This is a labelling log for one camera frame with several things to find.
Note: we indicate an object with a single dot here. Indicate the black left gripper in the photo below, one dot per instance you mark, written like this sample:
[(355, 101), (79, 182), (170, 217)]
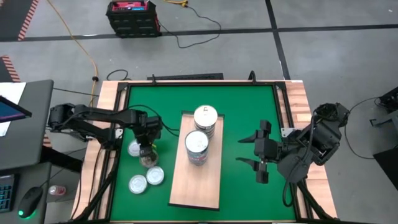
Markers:
[(147, 129)]

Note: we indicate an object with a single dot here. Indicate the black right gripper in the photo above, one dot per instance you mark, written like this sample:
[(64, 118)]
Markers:
[(267, 149)]

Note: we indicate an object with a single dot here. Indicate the green label seafood can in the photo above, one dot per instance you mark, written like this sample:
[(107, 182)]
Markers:
[(137, 184), (133, 149)]

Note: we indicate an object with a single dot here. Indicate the plain silver lid seafood can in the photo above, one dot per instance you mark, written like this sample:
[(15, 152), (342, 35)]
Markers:
[(197, 158), (196, 143), (197, 164), (197, 161)]

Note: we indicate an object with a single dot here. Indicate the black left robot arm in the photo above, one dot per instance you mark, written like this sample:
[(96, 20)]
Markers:
[(105, 115)]

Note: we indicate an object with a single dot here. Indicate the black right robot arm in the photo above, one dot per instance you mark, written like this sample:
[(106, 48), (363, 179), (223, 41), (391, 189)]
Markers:
[(323, 137)]

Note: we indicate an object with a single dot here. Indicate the blue label seafood can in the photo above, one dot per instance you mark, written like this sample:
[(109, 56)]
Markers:
[(155, 175)]

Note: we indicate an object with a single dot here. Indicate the green table mat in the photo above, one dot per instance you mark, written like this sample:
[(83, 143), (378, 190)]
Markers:
[(242, 102)]

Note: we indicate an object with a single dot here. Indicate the black flat bar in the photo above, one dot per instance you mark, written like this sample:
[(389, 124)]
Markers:
[(186, 76)]

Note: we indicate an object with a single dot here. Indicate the red black power station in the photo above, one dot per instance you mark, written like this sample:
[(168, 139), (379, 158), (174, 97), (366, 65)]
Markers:
[(133, 21)]

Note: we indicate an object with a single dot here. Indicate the plastic bottle red label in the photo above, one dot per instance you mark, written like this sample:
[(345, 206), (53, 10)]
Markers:
[(57, 190)]

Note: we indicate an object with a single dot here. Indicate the grey desk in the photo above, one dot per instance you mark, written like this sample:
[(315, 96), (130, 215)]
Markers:
[(31, 140)]

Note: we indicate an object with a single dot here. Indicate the grey desk surface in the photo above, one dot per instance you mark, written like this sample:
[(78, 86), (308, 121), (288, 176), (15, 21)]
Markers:
[(34, 177)]

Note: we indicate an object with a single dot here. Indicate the black computer mouse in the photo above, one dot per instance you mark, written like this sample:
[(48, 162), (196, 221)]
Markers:
[(29, 200)]

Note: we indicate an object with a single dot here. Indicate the white paper sheet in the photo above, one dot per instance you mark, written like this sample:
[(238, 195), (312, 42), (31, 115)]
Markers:
[(12, 90)]

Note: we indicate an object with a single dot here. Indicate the black equipment stand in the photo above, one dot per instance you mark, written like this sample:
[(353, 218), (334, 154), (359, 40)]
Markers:
[(390, 99)]

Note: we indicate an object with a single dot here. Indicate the orange striped floor mat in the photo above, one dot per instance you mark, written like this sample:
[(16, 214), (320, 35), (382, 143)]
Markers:
[(12, 18), (3, 74)]

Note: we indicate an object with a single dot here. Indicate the black keyboard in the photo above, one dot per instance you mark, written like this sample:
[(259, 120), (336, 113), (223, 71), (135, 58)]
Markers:
[(6, 194)]

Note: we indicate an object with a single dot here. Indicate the silver metal bracket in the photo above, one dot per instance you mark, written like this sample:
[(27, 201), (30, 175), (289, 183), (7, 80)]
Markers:
[(285, 132), (119, 133)]

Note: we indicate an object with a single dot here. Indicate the black table frame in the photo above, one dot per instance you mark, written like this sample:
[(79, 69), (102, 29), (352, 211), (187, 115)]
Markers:
[(202, 83)]

